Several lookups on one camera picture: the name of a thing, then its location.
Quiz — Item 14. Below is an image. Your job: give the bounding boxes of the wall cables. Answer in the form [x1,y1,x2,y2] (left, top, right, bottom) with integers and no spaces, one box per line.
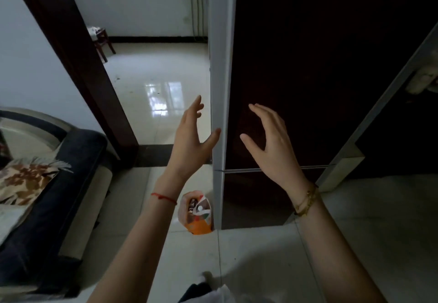
[188,0,209,41]

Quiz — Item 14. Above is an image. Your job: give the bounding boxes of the gold bracelet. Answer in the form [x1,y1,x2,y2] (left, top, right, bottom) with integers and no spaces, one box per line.
[294,183,319,217]

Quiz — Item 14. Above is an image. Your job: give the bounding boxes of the person's left hand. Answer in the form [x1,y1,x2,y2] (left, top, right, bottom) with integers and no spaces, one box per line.
[161,95,222,186]

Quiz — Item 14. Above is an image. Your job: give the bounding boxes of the brown floral cushion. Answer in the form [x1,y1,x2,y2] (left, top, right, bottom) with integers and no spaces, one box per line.
[0,157,73,207]

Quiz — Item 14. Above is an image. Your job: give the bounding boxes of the orange bag with bottles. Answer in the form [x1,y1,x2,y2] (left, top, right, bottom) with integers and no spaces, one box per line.
[177,190,214,236]

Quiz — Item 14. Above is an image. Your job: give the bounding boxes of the white cloth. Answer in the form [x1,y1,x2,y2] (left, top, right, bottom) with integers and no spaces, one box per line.
[0,204,29,246]

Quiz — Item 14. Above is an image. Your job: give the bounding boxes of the dark brown refrigerator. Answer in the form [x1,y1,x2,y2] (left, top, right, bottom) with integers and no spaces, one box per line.
[208,0,438,231]

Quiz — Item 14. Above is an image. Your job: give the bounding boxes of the person's left forearm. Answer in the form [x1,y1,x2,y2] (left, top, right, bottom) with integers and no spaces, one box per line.
[87,176,187,303]

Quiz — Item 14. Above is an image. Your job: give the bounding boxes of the person's right forearm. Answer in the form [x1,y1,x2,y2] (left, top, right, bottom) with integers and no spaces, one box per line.
[287,181,388,303]

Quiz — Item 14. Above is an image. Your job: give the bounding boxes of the person's clothing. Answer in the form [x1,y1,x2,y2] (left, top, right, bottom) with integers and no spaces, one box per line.
[178,271,278,303]

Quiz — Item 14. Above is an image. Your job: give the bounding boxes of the person's right hand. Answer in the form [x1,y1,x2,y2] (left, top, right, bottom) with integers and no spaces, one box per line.
[240,103,310,196]

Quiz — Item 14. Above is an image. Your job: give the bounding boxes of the dark blue sofa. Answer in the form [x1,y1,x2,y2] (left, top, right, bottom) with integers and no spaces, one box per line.
[0,107,114,300]

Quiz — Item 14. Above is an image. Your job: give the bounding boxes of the wooden stool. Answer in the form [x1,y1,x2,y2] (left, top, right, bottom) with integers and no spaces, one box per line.
[87,26,117,64]

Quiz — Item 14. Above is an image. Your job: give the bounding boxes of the red string bracelet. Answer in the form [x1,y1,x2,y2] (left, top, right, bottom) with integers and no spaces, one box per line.
[151,193,178,206]

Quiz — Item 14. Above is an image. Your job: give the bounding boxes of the dark brown door frame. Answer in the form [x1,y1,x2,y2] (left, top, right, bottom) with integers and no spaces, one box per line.
[6,0,139,167]

